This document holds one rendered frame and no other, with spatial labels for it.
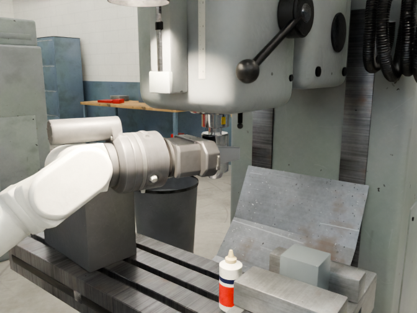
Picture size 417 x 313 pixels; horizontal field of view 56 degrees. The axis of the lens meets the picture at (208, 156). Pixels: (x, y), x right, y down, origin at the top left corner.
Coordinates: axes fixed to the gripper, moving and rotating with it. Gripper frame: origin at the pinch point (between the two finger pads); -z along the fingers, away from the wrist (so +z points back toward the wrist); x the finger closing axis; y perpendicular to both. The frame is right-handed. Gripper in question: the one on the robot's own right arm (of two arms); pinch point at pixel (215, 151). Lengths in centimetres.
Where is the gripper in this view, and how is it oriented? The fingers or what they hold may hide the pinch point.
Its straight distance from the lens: 66.4
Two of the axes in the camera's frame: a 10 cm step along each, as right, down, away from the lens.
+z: -8.4, 1.1, -5.4
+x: -5.5, -1.8, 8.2
